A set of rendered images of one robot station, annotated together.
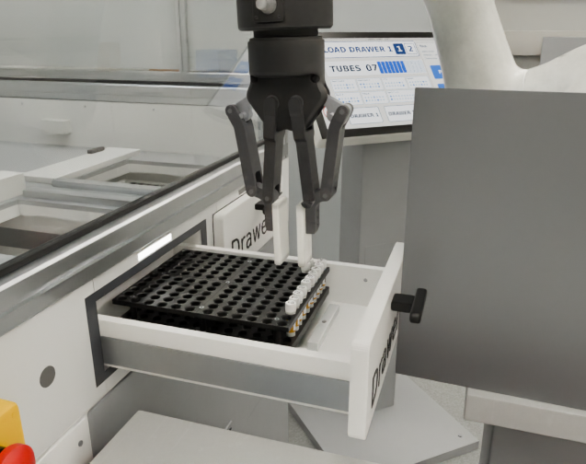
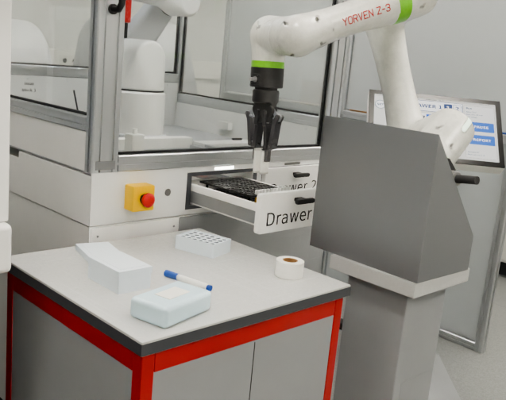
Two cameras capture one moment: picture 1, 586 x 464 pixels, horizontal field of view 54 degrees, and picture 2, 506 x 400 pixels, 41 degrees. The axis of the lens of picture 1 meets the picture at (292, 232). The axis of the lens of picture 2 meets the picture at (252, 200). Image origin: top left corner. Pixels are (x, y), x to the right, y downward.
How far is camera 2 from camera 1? 1.39 m
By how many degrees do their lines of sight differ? 27
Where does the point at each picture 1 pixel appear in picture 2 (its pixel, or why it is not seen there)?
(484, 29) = (399, 97)
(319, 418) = not seen: hidden behind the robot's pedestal
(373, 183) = not seen: hidden behind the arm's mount
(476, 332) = (337, 225)
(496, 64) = (403, 115)
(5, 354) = (156, 176)
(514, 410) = (346, 263)
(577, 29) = not seen: outside the picture
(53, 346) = (172, 182)
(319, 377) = (250, 210)
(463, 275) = (334, 198)
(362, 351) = (260, 197)
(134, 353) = (199, 198)
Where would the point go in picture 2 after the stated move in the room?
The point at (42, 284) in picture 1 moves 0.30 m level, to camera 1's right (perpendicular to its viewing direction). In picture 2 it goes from (173, 159) to (265, 176)
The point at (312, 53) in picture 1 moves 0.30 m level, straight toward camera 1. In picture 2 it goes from (268, 96) to (209, 97)
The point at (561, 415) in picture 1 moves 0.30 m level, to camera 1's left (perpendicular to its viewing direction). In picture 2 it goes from (362, 267) to (263, 244)
